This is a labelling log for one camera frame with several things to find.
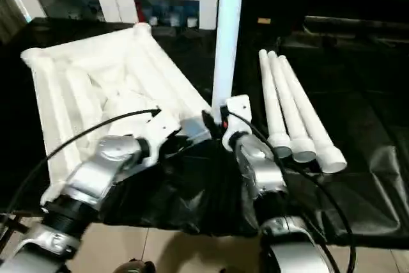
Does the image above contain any white plastic table leg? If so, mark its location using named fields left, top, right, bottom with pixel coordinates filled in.
left=259, top=49, right=292, bottom=159
left=276, top=54, right=348, bottom=174
left=267, top=51, right=318, bottom=164
left=211, top=0, right=247, bottom=118

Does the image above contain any white plastic table top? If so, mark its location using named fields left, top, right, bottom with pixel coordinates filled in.
left=21, top=22, right=215, bottom=207

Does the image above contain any black work mat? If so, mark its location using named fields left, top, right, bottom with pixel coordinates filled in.
left=0, top=17, right=409, bottom=248

